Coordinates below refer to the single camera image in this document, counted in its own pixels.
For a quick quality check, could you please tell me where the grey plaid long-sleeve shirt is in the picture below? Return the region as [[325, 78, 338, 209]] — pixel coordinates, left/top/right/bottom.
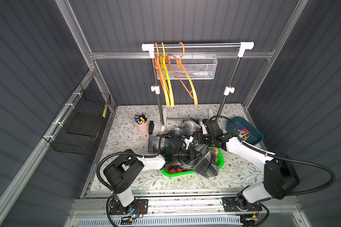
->
[[148, 118, 219, 178]]

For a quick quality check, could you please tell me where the red black plaid shirt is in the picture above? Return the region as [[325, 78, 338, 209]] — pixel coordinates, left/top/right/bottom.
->
[[165, 165, 189, 174]]

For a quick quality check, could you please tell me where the yellow plastic hanger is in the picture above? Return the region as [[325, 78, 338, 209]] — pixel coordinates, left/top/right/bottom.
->
[[160, 43, 175, 107]]

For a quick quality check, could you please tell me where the orange plastic hanger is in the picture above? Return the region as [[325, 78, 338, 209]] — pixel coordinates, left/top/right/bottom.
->
[[154, 43, 171, 107]]

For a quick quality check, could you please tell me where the brown orange hanger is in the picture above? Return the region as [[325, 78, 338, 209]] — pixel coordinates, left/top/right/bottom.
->
[[165, 42, 199, 106]]

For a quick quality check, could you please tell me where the yellow plaid long-sleeve shirt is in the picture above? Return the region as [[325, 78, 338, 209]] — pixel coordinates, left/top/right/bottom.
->
[[213, 147, 219, 162]]

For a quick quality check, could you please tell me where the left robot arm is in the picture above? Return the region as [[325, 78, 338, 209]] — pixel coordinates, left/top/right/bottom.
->
[[96, 133, 194, 210]]

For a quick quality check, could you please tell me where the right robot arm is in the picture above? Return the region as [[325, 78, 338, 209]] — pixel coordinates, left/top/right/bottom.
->
[[199, 115, 336, 210]]

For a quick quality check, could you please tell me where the green perforated plastic tray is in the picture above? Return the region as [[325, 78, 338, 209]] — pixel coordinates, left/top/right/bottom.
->
[[161, 147, 224, 177]]

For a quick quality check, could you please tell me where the dark teal plastic bin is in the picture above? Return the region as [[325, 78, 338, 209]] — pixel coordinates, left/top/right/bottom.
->
[[231, 116, 263, 145]]

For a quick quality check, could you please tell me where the black stapler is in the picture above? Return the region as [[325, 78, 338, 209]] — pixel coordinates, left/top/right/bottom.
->
[[148, 121, 154, 135]]

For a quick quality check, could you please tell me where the pink pen cup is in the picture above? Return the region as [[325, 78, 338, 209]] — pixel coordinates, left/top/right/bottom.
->
[[134, 113, 149, 134]]

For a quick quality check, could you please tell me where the floral table mat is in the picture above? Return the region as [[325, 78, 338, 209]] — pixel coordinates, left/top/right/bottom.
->
[[101, 104, 263, 191]]

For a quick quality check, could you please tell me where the yellow object in basket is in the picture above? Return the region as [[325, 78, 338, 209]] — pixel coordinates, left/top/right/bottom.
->
[[102, 104, 108, 118]]

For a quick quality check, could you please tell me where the steel clothes rack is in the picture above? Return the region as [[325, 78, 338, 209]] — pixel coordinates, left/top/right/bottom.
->
[[142, 42, 254, 131]]

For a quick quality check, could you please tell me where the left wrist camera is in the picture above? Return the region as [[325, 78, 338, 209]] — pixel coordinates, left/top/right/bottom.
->
[[182, 136, 193, 150]]

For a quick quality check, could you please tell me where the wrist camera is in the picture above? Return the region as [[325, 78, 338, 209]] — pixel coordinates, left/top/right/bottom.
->
[[200, 119, 212, 135], [182, 136, 193, 150]]

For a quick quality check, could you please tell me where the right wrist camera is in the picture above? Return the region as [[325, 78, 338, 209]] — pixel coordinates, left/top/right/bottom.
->
[[200, 119, 212, 135]]

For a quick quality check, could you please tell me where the white mesh wire basket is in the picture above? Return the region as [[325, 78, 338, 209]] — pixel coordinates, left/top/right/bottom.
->
[[166, 54, 218, 80]]

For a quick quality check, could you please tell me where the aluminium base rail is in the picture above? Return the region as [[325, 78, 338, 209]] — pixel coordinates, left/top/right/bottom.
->
[[65, 194, 311, 227]]

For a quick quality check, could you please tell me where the black wire wall basket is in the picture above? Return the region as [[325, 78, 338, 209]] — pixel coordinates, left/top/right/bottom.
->
[[43, 87, 111, 155]]

